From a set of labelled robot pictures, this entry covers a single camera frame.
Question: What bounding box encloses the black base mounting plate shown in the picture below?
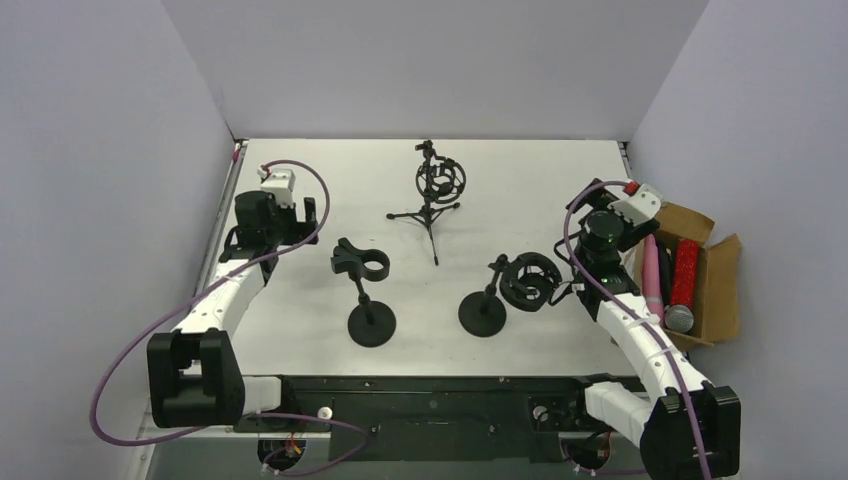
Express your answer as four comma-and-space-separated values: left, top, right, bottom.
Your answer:
234, 376, 608, 463

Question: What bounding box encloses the tripod shock mount stand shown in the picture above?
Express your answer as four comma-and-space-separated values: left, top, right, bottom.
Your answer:
386, 139, 467, 266

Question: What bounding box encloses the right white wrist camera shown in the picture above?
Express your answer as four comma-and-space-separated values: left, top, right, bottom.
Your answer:
609, 182, 664, 226

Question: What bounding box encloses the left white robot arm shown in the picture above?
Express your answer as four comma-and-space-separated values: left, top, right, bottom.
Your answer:
146, 190, 319, 428

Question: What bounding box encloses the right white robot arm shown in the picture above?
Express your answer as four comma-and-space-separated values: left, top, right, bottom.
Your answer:
563, 179, 741, 479

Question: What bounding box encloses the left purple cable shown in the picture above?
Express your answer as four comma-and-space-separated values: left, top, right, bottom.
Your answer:
89, 158, 370, 479

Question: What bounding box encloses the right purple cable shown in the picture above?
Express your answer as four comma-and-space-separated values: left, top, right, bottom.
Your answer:
563, 180, 714, 480

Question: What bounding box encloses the red glitter microphone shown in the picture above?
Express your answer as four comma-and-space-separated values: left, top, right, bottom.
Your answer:
664, 239, 699, 334

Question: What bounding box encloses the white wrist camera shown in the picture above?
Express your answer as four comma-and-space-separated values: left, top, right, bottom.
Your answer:
257, 166, 296, 209
609, 182, 664, 226

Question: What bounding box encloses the purple cable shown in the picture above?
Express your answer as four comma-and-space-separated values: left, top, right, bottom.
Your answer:
89, 158, 370, 479
563, 180, 714, 480

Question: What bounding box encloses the brown cardboard box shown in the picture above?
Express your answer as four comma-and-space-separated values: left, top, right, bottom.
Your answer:
655, 202, 742, 352

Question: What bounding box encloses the clip mic stand round base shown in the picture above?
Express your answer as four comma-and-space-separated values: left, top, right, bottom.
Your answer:
330, 237, 397, 348

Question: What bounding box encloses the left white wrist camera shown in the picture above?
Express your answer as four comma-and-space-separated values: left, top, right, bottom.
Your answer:
257, 166, 296, 209

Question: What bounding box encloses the shock mount stand round base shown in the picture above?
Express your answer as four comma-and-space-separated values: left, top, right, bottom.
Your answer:
458, 252, 563, 338

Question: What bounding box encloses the pink microphone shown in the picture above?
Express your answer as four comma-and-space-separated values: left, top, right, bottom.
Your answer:
642, 235, 665, 323

